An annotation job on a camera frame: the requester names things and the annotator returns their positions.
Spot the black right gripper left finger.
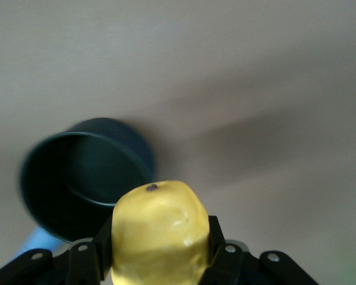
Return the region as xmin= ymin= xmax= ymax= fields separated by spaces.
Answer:
xmin=0 ymin=217 xmax=113 ymax=285

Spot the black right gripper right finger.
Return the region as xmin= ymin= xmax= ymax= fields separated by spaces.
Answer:
xmin=195 ymin=215 xmax=320 ymax=285

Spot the yellow potato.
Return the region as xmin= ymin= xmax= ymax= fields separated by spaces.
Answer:
xmin=110 ymin=179 xmax=211 ymax=285

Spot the dark blue pot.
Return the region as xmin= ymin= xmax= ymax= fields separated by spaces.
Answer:
xmin=18 ymin=117 xmax=157 ymax=243

